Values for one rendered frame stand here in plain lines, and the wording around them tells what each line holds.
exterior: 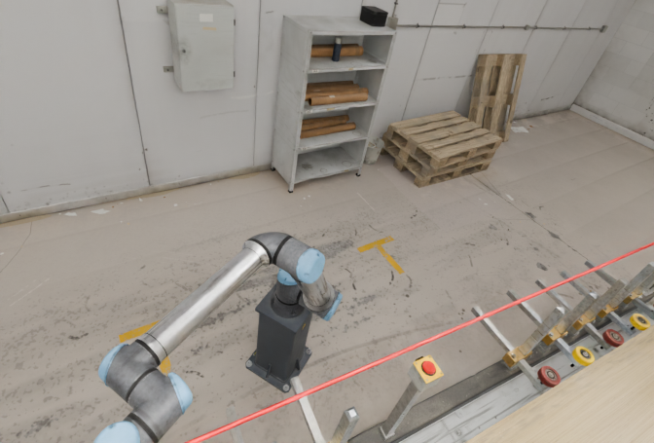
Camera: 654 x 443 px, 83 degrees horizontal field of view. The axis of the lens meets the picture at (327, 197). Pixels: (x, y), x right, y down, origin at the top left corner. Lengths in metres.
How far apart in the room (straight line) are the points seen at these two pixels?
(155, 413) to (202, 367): 1.57
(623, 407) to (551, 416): 0.35
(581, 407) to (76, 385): 2.49
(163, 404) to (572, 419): 1.50
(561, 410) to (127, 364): 1.57
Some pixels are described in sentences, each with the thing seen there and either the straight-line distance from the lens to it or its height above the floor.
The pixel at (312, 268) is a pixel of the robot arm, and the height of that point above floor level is 1.35.
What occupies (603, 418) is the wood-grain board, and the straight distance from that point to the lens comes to 2.01.
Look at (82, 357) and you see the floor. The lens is 2.77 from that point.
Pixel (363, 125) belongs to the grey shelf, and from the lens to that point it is 3.97.
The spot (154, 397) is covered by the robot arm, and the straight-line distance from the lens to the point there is 1.02.
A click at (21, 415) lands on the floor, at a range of 2.72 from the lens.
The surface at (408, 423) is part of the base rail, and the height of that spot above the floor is 0.70.
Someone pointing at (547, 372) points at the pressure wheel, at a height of 0.90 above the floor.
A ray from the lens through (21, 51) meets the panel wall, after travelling 3.11.
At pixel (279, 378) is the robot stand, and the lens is 2.49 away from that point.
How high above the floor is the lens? 2.29
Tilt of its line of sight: 38 degrees down
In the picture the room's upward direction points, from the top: 12 degrees clockwise
